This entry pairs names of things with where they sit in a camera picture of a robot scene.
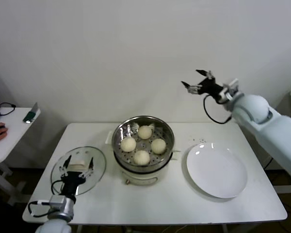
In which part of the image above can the green flat device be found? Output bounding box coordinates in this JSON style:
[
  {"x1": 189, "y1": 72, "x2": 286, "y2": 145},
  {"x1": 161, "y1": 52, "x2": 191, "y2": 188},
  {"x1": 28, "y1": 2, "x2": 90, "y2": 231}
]
[{"x1": 23, "y1": 101, "x2": 41, "y2": 124}]

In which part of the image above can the silver left wrist camera block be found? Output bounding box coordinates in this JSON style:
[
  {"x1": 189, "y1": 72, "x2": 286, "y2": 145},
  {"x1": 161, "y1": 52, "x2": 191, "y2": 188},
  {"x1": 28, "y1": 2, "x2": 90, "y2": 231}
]
[{"x1": 48, "y1": 195, "x2": 70, "y2": 209}]

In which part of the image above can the white rack frame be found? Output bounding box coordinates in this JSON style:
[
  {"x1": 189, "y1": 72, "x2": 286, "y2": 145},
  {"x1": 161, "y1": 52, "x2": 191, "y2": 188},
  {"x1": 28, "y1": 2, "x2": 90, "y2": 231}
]
[{"x1": 269, "y1": 169, "x2": 291, "y2": 194}]

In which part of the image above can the black cable with white connector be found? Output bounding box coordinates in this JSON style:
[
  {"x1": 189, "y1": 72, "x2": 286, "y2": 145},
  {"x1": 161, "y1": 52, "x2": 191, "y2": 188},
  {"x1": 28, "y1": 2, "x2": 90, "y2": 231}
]
[{"x1": 28, "y1": 200, "x2": 50, "y2": 218}]

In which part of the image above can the glass lid with beige handle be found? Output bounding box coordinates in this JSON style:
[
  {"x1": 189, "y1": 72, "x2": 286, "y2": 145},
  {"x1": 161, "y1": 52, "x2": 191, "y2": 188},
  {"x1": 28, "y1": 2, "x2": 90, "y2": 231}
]
[{"x1": 50, "y1": 145, "x2": 107, "y2": 197}]

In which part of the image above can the stainless steel steamer basket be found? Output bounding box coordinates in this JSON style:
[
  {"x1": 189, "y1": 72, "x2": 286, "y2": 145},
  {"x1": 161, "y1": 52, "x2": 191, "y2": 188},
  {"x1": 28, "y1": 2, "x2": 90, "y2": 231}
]
[{"x1": 106, "y1": 115, "x2": 184, "y2": 170}]

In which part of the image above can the white side table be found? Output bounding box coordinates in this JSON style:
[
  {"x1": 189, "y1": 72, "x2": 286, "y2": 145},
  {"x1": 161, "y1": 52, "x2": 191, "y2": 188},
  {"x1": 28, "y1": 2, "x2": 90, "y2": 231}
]
[{"x1": 0, "y1": 106, "x2": 42, "y2": 207}]

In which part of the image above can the white steamed baozi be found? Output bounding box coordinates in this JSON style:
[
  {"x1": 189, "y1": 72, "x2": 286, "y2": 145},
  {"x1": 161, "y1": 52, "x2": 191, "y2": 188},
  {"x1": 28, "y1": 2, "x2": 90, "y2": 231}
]
[
  {"x1": 137, "y1": 125, "x2": 153, "y2": 140},
  {"x1": 150, "y1": 138, "x2": 167, "y2": 155},
  {"x1": 133, "y1": 150, "x2": 150, "y2": 166},
  {"x1": 120, "y1": 137, "x2": 137, "y2": 153}
]

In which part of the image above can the silver wrist camera block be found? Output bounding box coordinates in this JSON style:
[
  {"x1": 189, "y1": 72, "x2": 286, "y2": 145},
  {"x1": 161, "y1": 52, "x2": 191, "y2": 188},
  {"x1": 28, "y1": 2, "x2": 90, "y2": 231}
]
[
  {"x1": 219, "y1": 78, "x2": 241, "y2": 104},
  {"x1": 48, "y1": 195, "x2": 70, "y2": 209}
]

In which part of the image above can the black cable on side table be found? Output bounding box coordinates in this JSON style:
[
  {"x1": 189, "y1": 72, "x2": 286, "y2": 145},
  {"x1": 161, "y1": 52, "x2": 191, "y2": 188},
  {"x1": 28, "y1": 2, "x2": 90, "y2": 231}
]
[{"x1": 0, "y1": 101, "x2": 17, "y2": 117}]

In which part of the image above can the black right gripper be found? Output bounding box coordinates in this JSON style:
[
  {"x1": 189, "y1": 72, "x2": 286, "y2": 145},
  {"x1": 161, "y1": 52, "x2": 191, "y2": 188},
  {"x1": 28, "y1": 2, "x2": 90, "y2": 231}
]
[{"x1": 181, "y1": 69, "x2": 225, "y2": 98}]

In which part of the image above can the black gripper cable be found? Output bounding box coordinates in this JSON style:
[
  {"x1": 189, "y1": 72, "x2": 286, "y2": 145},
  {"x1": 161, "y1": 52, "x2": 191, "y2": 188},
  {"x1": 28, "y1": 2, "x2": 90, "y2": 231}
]
[
  {"x1": 50, "y1": 179, "x2": 64, "y2": 195},
  {"x1": 203, "y1": 94, "x2": 232, "y2": 125}
]

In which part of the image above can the white round plate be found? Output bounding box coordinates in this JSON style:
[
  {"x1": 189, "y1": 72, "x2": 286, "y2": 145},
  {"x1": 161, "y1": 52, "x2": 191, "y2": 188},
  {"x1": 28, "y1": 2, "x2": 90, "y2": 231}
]
[{"x1": 186, "y1": 143, "x2": 248, "y2": 200}]

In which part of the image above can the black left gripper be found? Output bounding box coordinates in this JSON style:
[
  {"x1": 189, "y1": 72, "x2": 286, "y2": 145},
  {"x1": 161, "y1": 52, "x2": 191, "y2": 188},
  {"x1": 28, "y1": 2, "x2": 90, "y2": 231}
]
[{"x1": 59, "y1": 156, "x2": 94, "y2": 197}]

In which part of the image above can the silver right wrist camera block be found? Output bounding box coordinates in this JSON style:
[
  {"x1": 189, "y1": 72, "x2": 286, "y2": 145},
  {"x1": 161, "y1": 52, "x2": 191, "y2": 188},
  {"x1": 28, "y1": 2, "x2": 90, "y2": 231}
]
[{"x1": 219, "y1": 78, "x2": 241, "y2": 104}]

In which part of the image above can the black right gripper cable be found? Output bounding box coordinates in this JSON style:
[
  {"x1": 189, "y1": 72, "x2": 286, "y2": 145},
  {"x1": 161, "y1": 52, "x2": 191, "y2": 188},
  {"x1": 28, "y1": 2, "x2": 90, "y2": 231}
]
[{"x1": 203, "y1": 94, "x2": 232, "y2": 125}]

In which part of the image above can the white electric cooker base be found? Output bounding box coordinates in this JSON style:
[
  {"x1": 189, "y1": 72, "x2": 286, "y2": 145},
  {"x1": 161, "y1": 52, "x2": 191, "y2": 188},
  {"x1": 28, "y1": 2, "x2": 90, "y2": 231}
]
[{"x1": 106, "y1": 131, "x2": 184, "y2": 186}]

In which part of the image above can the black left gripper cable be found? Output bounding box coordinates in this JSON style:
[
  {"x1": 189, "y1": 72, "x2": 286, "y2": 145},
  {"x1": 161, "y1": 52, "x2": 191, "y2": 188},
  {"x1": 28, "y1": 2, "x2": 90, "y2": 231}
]
[{"x1": 50, "y1": 179, "x2": 64, "y2": 195}]

